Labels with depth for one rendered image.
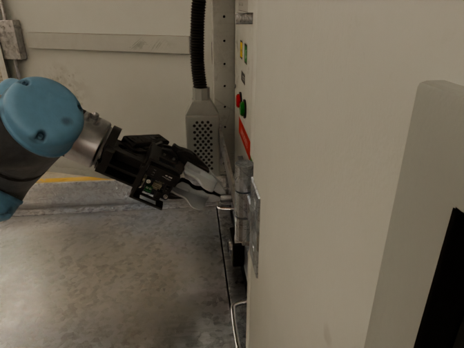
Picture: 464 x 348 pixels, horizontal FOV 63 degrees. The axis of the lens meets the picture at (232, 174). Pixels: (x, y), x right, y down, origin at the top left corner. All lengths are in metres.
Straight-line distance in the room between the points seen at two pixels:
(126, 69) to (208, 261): 0.55
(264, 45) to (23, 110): 0.28
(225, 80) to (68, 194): 0.47
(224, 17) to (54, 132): 0.58
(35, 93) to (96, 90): 0.72
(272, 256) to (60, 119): 0.29
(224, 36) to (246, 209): 0.70
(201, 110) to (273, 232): 0.66
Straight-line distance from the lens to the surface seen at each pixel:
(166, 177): 0.56
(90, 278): 0.78
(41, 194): 1.03
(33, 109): 0.39
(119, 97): 1.08
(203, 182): 0.59
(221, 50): 0.89
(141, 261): 0.79
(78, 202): 1.02
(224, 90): 0.91
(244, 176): 0.21
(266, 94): 0.16
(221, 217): 0.91
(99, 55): 1.09
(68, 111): 0.41
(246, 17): 0.29
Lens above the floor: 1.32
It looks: 25 degrees down
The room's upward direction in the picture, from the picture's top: straight up
